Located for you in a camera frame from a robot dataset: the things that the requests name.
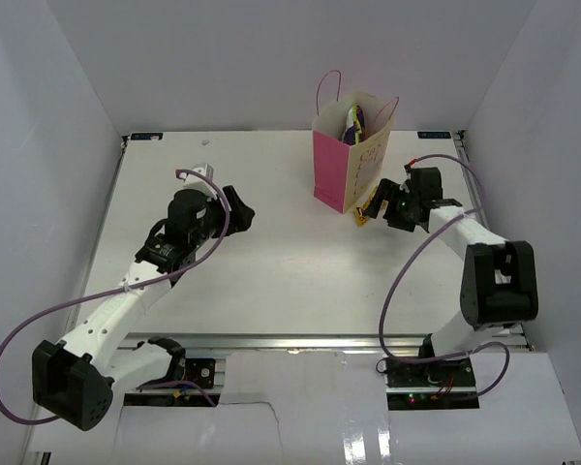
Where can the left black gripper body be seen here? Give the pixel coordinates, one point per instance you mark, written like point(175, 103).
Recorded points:
point(214, 221)

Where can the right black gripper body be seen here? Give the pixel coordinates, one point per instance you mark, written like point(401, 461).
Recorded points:
point(400, 209)

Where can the pink and cream paper bag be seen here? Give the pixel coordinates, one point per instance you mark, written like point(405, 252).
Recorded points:
point(343, 173)

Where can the blue purple chips bag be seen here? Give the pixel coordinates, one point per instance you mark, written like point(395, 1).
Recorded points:
point(355, 128)

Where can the yellow M&M packet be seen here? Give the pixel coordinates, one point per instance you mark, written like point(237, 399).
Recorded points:
point(359, 214)

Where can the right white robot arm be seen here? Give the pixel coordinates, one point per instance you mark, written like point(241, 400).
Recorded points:
point(498, 285)

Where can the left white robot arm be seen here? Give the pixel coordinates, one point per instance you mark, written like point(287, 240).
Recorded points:
point(77, 377)

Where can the right blue table label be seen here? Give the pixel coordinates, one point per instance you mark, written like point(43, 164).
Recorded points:
point(434, 135)

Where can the blue table label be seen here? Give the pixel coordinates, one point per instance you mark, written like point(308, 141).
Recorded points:
point(146, 136)
point(434, 135)

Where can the left blue table label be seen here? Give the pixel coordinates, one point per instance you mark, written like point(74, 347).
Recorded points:
point(146, 136)

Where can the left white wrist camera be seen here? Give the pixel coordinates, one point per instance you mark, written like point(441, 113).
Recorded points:
point(197, 177)

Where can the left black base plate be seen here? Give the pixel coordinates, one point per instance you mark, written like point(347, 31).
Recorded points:
point(200, 371)

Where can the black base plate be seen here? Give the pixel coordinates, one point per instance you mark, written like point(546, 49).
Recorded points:
point(428, 383)
point(200, 371)

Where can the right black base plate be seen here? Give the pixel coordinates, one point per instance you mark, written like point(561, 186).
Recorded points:
point(428, 383)

